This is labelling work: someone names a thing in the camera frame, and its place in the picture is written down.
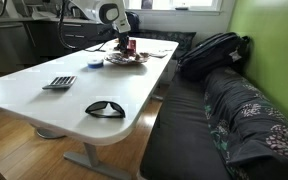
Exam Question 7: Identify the black backpack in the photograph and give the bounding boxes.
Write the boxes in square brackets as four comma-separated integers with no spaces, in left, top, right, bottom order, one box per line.
[177,31,252,83]

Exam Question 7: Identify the red drink can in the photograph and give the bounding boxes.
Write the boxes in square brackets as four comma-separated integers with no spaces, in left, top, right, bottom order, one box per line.
[128,39,137,54]

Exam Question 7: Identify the grey round pedestal foot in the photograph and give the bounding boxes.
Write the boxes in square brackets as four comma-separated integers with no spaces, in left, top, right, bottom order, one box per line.
[35,127,67,140]

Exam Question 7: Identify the dark bench seat pad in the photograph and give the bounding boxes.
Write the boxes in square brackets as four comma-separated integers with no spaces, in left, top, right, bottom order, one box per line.
[139,71,233,180]

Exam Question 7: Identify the white paper sheet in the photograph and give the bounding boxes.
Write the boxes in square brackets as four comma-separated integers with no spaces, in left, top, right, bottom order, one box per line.
[149,51,169,60]

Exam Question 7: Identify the blue white tape roll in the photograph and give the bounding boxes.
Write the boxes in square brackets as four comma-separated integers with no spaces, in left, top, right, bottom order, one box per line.
[87,58,105,70]

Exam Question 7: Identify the white window frame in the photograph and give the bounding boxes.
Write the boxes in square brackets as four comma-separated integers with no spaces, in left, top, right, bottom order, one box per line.
[125,0,224,16]

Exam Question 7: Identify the silver calculator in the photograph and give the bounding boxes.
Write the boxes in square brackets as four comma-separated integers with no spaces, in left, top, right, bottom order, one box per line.
[41,75,78,91]

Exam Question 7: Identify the brown patterned plate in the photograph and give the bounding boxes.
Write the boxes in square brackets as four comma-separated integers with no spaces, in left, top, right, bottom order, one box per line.
[104,51,151,66]

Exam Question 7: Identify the dark grey drawer cabinet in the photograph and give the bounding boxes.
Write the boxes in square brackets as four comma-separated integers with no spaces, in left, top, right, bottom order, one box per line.
[25,18,119,58]

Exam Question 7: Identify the dark patterned pillow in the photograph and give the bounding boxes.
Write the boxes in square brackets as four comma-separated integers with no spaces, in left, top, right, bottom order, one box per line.
[138,29,197,61]

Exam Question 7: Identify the black sunglasses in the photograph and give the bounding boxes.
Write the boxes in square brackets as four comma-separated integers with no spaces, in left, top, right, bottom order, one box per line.
[84,100,127,119]

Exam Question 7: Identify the steel dishwasher front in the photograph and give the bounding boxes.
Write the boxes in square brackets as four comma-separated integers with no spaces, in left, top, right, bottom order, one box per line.
[0,21,40,75]

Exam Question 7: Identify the grey table leg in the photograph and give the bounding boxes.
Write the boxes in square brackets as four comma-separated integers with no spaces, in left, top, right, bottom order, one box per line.
[63,142,133,180]

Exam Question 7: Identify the dark floral cushion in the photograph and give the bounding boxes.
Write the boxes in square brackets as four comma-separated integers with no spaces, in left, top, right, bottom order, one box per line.
[203,66,288,180]

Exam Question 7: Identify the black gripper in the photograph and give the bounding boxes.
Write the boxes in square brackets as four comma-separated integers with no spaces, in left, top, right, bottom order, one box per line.
[117,31,131,52]

